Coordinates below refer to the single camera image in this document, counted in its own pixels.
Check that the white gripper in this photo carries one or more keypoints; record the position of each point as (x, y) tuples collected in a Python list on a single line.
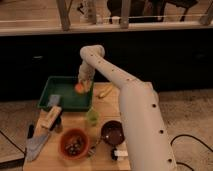
[(86, 74)]

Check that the orange apple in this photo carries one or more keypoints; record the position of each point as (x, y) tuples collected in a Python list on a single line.
[(79, 88)]

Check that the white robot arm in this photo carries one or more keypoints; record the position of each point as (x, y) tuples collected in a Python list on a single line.
[(144, 130)]

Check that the green plastic tray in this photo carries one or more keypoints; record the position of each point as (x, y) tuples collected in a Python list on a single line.
[(70, 100)]

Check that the green plastic cup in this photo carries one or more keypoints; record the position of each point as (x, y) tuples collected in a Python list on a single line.
[(92, 117)]

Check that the grey sponge block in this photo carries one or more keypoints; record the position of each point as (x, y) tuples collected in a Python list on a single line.
[(54, 100)]

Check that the wooden block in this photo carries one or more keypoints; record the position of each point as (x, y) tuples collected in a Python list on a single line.
[(52, 115)]

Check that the dark brown bowl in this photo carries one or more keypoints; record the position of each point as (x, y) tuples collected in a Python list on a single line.
[(112, 133)]

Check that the orange bowl with contents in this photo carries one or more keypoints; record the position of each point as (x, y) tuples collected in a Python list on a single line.
[(74, 144)]

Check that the metal spoon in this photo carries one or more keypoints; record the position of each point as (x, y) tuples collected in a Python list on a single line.
[(93, 148)]

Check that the small black white object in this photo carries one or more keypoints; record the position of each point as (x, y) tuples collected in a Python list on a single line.
[(118, 155)]

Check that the wooden railing shelf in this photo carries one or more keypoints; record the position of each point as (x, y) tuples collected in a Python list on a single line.
[(31, 17)]

